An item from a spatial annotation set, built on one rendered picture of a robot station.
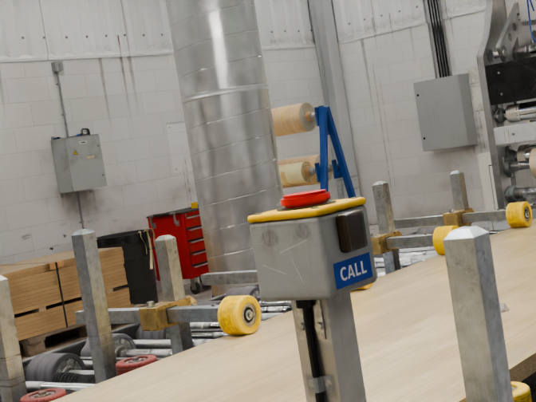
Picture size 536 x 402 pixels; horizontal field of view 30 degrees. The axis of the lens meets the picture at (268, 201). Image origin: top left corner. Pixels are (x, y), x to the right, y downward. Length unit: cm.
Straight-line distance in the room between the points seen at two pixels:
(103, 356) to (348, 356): 131
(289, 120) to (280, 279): 777
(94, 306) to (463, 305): 116
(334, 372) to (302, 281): 8
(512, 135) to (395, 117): 811
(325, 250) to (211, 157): 456
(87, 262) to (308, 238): 132
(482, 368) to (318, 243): 33
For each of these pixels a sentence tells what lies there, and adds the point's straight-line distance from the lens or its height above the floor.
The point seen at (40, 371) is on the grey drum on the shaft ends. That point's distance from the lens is 251.
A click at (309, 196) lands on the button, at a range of 78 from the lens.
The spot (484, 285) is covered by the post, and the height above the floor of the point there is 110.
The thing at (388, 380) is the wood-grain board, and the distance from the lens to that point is 153.
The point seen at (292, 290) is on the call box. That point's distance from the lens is 78.
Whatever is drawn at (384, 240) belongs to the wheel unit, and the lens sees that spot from 291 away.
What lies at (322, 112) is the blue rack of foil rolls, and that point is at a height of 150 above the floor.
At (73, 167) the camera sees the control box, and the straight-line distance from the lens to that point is 941.
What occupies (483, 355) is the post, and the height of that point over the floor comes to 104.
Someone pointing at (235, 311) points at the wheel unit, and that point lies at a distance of 203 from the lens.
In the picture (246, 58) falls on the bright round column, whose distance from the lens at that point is 534.
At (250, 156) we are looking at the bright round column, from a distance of 529.
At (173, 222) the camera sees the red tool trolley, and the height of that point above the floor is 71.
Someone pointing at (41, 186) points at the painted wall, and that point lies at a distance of 946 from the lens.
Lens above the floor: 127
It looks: 3 degrees down
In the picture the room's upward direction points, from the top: 9 degrees counter-clockwise
